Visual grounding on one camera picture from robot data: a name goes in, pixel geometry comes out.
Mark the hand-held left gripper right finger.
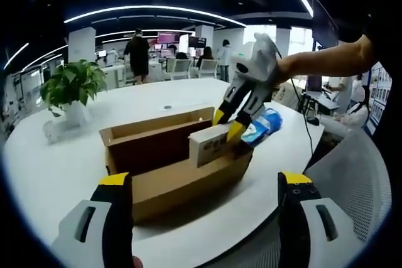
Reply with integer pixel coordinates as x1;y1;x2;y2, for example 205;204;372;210
277;170;351;268

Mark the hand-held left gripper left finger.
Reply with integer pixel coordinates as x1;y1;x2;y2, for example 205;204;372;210
50;172;135;268

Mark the blue wet wipes soft pack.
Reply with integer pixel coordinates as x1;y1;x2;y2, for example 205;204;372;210
239;122;273;149

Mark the small white carton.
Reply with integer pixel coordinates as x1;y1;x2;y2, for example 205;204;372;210
187;124;232;169

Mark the brown cardboard shoe box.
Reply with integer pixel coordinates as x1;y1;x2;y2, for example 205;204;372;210
99;107;254;223

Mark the purple screen monitor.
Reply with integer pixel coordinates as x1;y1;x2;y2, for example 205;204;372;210
306;75;323;92

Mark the black screen monitor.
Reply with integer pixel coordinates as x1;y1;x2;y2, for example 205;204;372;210
187;36;207;48

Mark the white mesh office chair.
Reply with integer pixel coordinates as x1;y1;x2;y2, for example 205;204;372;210
188;128;392;268

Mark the pink screen monitor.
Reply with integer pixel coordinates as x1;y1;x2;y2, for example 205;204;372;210
157;32;180;45

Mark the person's black shirt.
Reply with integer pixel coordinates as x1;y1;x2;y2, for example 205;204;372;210
357;0;396;71

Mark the long curved ceiling light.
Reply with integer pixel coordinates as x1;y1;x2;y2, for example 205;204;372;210
63;5;247;27

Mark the green potted plant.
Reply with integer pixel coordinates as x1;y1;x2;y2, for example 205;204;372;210
40;58;108;124

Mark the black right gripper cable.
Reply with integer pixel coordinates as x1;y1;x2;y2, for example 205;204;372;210
273;43;316;164

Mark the black wall display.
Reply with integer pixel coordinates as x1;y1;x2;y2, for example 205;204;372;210
310;0;335;46

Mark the blue white wall poster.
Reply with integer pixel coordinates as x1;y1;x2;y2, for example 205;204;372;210
367;60;393;132

